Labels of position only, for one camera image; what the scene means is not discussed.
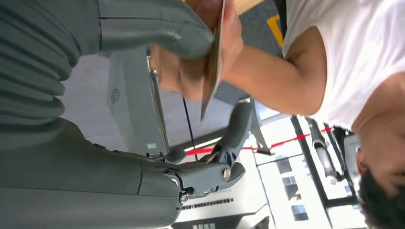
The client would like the person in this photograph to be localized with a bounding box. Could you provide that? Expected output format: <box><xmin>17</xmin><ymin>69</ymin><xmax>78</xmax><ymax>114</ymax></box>
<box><xmin>150</xmin><ymin>0</ymin><xmax>405</xmax><ymax>229</ymax></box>

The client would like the black equipment stand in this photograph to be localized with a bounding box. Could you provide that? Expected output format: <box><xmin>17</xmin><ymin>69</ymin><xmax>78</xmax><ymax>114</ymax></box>
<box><xmin>305</xmin><ymin>117</ymin><xmax>347</xmax><ymax>186</ymax></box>

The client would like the black stanchion post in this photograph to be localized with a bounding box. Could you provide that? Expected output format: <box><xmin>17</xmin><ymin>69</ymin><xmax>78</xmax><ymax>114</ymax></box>
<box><xmin>182</xmin><ymin>97</ymin><xmax>194</xmax><ymax>162</ymax></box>

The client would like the white counter with lettering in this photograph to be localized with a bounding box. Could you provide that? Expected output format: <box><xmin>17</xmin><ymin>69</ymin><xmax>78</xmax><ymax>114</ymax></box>
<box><xmin>172</xmin><ymin>151</ymin><xmax>273</xmax><ymax>229</ymax></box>

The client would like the grey kiosk stand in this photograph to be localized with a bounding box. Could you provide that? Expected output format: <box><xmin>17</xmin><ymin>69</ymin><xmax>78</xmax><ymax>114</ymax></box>
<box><xmin>107</xmin><ymin>47</ymin><xmax>172</xmax><ymax>158</ymax></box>

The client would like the black window frame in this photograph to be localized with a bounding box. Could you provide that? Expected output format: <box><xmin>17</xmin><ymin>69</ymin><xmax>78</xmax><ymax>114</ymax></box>
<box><xmin>290</xmin><ymin>115</ymin><xmax>360</xmax><ymax>209</ymax></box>

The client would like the red barrier belt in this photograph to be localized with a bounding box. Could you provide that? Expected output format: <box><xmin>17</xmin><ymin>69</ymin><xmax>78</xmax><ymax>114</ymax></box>
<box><xmin>186</xmin><ymin>125</ymin><xmax>334</xmax><ymax>156</ymax></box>

